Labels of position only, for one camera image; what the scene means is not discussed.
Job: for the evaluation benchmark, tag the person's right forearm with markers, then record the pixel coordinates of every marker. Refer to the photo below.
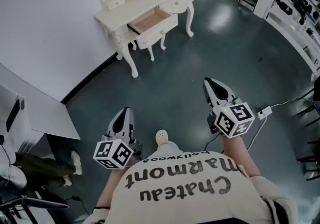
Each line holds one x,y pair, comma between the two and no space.
240,155

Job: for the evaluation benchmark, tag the large white wooden drawer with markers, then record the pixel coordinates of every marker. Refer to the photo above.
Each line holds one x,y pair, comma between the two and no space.
155,36

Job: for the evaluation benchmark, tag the white storage shelf rack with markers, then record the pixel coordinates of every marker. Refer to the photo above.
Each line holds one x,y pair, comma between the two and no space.
295,2

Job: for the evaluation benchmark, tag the black desk device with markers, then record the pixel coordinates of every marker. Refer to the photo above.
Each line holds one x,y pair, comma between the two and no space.
13,115

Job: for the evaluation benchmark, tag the black folding chair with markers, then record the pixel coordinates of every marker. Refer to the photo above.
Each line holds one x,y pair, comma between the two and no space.
317,85

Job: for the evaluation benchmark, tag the person's cream trousers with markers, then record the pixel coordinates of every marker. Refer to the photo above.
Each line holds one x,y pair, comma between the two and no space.
166,149

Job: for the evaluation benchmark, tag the black office chair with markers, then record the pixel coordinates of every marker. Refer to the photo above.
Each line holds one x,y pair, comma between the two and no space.
37,201

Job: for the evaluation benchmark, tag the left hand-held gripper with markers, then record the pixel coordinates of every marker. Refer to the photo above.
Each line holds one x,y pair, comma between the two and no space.
112,152

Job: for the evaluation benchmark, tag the cream printed sweater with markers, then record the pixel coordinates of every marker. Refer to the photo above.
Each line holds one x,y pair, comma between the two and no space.
187,205

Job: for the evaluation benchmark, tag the person's left forearm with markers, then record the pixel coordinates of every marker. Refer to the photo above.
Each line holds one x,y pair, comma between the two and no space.
110,185

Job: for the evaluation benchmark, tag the black power adapter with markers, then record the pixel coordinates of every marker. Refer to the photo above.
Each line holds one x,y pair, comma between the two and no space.
75,197

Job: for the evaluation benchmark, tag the grey desk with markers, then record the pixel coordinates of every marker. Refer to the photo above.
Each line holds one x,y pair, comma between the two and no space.
50,117

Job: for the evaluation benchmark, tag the person's left cream shoe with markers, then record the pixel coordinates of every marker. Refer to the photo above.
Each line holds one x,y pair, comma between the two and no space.
161,137

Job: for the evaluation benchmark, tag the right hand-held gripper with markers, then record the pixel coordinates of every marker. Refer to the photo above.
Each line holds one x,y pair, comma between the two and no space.
232,120

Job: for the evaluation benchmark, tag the white stool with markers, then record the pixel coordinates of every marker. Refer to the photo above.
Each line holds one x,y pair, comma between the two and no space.
151,55

